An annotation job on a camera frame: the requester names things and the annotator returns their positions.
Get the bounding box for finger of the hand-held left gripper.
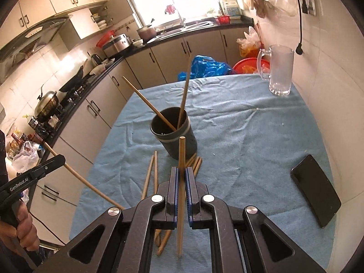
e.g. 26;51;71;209
28;154;66;177

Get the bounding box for red plastic basin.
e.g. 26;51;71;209
233;57;270;75

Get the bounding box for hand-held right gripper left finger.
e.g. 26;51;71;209
34;166;179;273

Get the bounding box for person's left hand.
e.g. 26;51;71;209
15;201;41;251

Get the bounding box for steel pot with lid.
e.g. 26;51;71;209
34;85;60;123

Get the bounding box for clear glass mug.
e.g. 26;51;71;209
257;45;295;96

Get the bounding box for gas stove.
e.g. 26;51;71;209
37;80;88;133

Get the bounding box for white plastic bag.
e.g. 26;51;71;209
13;141;40;172

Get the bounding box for wall socket with plug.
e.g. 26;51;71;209
302;0;317;16

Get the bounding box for blue plastic bag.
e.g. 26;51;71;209
178;55;234;81

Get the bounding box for dark grey utensil cup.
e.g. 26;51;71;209
150;106;198;160

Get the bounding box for group of condiment bottles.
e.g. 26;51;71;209
6;128;43;152

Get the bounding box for brown cooking pot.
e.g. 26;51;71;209
136;24;156;42

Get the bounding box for black wok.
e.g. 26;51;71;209
58;65;86;91

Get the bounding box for crumpled bags in basin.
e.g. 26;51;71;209
241;65;269;75

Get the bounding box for black power cable with plug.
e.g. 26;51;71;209
290;0;304;55

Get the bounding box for person's left forearm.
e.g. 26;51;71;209
0;222;20;265

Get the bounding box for steel kitchen sink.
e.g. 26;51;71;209
156;20;214;36

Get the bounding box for plastic bag with orange contents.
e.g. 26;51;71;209
237;25;263;57

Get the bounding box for silver rice cooker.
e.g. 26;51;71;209
102;33;132;57

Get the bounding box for person's dark clothing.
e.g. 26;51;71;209
0;130;8;182

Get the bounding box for black kitchen countertop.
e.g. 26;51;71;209
37;17;254;148

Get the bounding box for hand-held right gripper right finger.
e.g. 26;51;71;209
185;166;327;273

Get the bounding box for sink faucet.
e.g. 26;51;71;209
176;6;186;27

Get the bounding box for open dish shelf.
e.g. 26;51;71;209
90;6;113;29

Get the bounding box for black smartphone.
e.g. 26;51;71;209
290;154;342;228

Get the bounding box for blue towel table cover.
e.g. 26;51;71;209
69;74;337;273

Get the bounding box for range hood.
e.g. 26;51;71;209
0;15;73;63

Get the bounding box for detergent bottle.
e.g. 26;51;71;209
225;1;242;18

